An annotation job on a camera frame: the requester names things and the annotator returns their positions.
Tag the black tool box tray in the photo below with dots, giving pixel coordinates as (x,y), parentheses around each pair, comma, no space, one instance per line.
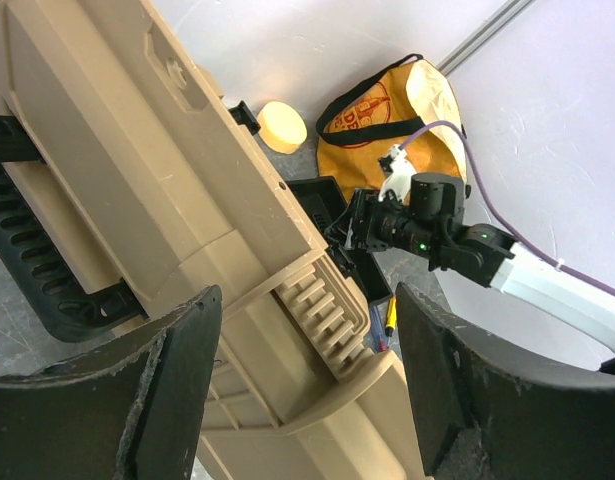
(323,202)

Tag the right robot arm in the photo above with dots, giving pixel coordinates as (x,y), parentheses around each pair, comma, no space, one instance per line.
(430,225)

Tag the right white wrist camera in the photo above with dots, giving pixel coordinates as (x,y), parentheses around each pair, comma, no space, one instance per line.
(398,171)

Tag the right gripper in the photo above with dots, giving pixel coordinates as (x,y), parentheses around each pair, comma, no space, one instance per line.
(368,224)

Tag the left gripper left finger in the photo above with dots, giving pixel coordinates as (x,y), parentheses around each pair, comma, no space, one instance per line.
(131,408)

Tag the yellow and black screwdriver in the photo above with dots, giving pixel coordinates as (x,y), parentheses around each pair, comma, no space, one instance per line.
(391,318)

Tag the yellow round sponge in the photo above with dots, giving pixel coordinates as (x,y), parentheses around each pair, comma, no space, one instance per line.
(281,127)

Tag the yellow and cream tote bag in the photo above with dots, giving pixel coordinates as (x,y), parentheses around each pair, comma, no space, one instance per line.
(360,126)

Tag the blue and red screwdriver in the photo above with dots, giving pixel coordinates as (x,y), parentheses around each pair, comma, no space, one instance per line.
(377,330)

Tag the tan plastic tool box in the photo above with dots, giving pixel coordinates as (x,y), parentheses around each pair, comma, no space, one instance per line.
(127,187)

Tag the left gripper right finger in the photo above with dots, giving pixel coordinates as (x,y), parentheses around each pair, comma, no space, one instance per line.
(484,408)

